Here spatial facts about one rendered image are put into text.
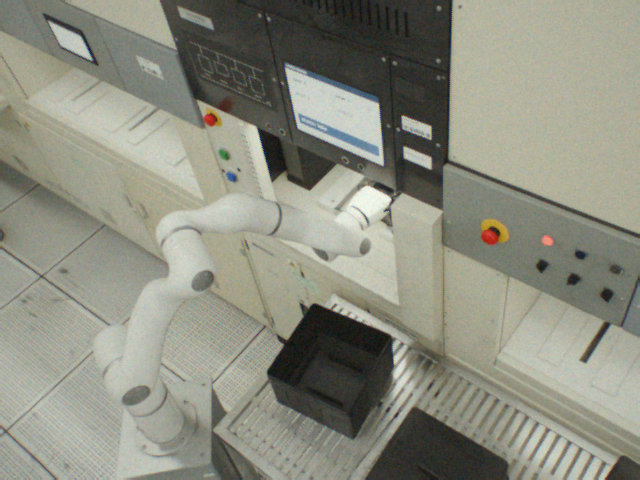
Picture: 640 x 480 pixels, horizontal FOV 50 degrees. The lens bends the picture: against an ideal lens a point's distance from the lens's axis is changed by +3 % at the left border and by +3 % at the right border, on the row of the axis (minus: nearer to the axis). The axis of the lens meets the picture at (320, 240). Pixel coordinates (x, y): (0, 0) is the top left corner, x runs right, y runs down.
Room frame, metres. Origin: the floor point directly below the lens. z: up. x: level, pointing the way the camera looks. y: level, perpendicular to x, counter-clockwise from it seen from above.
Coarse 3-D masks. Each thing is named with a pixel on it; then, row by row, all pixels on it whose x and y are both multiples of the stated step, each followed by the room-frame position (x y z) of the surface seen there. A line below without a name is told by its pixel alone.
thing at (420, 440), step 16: (416, 416) 0.83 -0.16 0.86; (432, 416) 0.82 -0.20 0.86; (400, 432) 0.79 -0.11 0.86; (416, 432) 0.78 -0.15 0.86; (432, 432) 0.77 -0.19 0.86; (448, 432) 0.76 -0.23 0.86; (400, 448) 0.75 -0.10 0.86; (416, 448) 0.74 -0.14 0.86; (432, 448) 0.73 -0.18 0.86; (448, 448) 0.72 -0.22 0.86; (464, 448) 0.71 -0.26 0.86; (480, 448) 0.71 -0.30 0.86; (384, 464) 0.71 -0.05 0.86; (400, 464) 0.71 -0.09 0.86; (416, 464) 0.70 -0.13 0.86; (432, 464) 0.69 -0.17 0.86; (448, 464) 0.68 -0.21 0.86; (464, 464) 0.67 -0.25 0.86; (480, 464) 0.67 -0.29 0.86; (496, 464) 0.66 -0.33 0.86
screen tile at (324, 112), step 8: (296, 80) 1.38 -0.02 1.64; (304, 80) 1.36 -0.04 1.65; (296, 88) 1.38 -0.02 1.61; (304, 88) 1.36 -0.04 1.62; (312, 88) 1.34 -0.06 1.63; (296, 96) 1.39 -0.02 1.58; (320, 96) 1.33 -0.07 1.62; (328, 96) 1.31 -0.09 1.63; (296, 104) 1.39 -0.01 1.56; (304, 104) 1.37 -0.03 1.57; (312, 104) 1.35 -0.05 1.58; (328, 104) 1.31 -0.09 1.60; (312, 112) 1.35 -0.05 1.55; (320, 112) 1.33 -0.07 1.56; (328, 112) 1.31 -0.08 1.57; (328, 120) 1.32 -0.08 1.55
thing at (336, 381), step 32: (320, 320) 1.21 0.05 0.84; (352, 320) 1.13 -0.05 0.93; (288, 352) 1.09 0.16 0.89; (320, 352) 1.14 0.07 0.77; (352, 352) 1.12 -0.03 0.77; (384, 352) 1.01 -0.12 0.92; (288, 384) 0.96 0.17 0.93; (320, 384) 1.03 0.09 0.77; (352, 384) 1.01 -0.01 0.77; (384, 384) 0.99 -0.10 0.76; (320, 416) 0.90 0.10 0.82; (352, 416) 0.85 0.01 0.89
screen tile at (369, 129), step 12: (336, 96) 1.29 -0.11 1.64; (348, 96) 1.26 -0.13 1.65; (348, 108) 1.26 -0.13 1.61; (360, 108) 1.24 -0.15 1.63; (372, 108) 1.21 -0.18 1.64; (336, 120) 1.30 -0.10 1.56; (348, 120) 1.27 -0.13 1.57; (372, 120) 1.21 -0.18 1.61; (360, 132) 1.24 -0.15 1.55; (372, 132) 1.21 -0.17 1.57
